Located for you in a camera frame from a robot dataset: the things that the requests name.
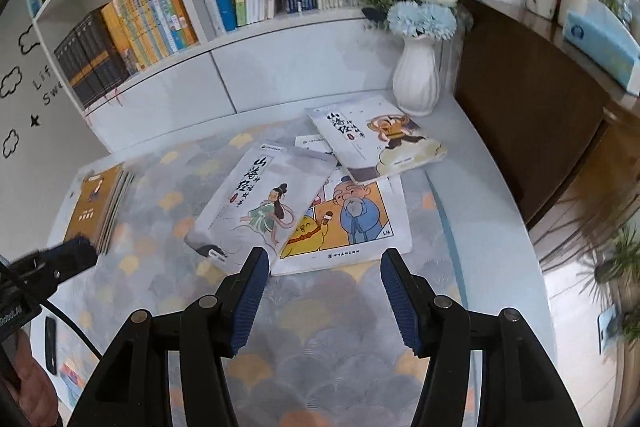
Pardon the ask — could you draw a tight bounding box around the white book with monkey figure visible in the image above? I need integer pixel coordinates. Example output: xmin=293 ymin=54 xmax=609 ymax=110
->
xmin=306 ymin=96 xmax=448 ymax=185

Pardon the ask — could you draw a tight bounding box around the black remote control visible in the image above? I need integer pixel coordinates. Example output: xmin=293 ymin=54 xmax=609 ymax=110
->
xmin=44 ymin=316 xmax=60 ymax=375

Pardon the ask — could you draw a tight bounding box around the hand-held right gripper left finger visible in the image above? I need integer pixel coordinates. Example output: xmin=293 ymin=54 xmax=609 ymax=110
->
xmin=65 ymin=246 xmax=271 ymax=427

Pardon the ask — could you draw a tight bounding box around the white ribbed vase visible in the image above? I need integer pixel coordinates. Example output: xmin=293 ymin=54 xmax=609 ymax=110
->
xmin=391 ymin=33 xmax=442 ymax=118

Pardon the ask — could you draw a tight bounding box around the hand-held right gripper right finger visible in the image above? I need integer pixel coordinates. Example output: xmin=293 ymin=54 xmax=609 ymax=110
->
xmin=380 ymin=247 xmax=583 ymax=427

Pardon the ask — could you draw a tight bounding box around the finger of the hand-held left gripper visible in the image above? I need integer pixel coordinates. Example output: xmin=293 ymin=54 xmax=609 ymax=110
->
xmin=7 ymin=234 xmax=99 ymax=291

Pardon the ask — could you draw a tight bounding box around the yellow comic book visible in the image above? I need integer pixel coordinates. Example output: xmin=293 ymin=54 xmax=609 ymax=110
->
xmin=270 ymin=167 xmax=413 ymax=277

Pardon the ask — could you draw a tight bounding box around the person's left hand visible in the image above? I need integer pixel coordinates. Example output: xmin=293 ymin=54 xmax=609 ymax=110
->
xmin=10 ymin=331 xmax=65 ymax=427

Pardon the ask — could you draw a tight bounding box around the black cable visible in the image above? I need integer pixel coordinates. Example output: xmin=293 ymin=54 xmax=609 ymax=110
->
xmin=40 ymin=301 xmax=106 ymax=362

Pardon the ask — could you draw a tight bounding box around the white book with dancing lady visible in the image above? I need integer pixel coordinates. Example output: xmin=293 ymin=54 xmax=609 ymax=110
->
xmin=184 ymin=143 xmax=340 ymax=260

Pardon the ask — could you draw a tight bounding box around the row of black books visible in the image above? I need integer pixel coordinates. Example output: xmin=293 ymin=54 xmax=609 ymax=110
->
xmin=52 ymin=9 xmax=132 ymax=108

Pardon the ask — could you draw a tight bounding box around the leafy floor plant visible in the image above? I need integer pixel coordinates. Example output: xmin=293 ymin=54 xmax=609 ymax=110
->
xmin=540 ymin=187 xmax=640 ymax=358

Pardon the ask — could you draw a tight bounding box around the light blue tissue box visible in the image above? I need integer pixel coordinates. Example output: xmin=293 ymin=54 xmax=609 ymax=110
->
xmin=562 ymin=1 xmax=640 ymax=96

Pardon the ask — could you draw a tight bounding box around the row of yellow spined books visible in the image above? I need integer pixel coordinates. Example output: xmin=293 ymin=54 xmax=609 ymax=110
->
xmin=100 ymin=0 xmax=201 ymax=75

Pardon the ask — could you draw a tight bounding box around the stack of thin books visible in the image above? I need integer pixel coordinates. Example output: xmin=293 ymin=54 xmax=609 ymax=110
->
xmin=62 ymin=162 xmax=136 ymax=255

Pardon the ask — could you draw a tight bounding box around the brown wooden cabinet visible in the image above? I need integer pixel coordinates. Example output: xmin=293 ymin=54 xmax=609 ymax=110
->
xmin=452 ymin=0 xmax=640 ymax=228

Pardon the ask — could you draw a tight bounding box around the white bookshelf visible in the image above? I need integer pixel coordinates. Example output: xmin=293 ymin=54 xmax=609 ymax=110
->
xmin=20 ymin=0 xmax=451 ymax=152

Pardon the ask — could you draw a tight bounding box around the ginkgo patterned tablecloth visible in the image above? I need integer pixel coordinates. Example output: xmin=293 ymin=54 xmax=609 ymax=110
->
xmin=47 ymin=122 xmax=486 ymax=427

